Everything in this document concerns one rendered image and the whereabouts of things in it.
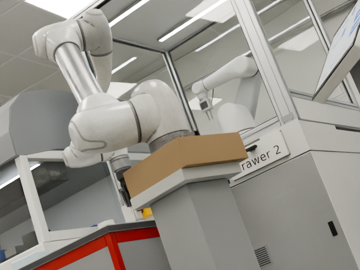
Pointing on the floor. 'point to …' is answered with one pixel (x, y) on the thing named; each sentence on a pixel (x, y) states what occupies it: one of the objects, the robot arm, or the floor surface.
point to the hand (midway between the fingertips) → (136, 212)
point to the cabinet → (305, 212)
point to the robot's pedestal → (200, 219)
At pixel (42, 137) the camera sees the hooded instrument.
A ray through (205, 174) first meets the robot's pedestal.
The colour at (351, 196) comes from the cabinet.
